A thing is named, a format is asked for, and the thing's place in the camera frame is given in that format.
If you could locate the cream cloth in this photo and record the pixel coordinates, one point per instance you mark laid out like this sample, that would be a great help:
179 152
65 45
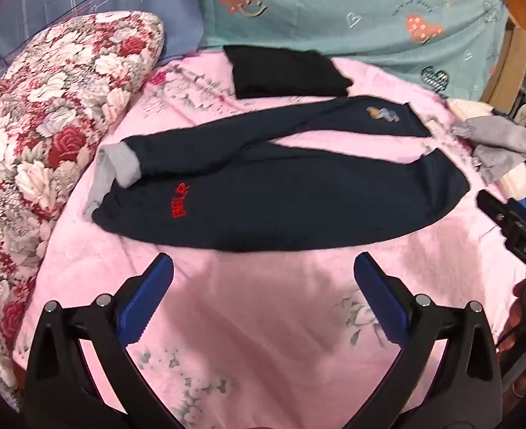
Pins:
468 108

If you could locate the person's right hand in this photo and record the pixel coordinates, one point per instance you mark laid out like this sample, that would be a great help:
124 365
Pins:
520 317

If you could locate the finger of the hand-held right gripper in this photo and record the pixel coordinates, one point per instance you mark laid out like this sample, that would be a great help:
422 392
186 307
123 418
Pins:
495 211

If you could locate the red floral quilt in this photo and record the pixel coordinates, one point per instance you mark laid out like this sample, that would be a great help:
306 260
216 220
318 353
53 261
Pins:
66 120

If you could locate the navy pants with grey cuffs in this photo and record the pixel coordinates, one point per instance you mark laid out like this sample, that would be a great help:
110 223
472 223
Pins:
267 196

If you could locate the wooden bed frame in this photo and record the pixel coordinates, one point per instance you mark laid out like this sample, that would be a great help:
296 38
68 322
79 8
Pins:
513 53

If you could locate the grey garment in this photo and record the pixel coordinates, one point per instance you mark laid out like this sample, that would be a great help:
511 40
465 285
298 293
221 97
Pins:
504 147

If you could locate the pink floral bed sheet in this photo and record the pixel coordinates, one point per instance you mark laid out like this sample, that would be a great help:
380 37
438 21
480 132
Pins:
254 286

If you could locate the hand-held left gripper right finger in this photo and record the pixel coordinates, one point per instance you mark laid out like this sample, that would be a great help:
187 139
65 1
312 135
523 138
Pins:
379 297

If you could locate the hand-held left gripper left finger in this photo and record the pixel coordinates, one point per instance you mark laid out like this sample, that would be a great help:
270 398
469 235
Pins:
149 295

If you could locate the black folded cloth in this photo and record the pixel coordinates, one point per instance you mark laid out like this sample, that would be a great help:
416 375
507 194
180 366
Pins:
281 71

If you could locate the teal heart-print blanket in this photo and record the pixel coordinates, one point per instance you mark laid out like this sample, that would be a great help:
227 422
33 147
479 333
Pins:
334 22

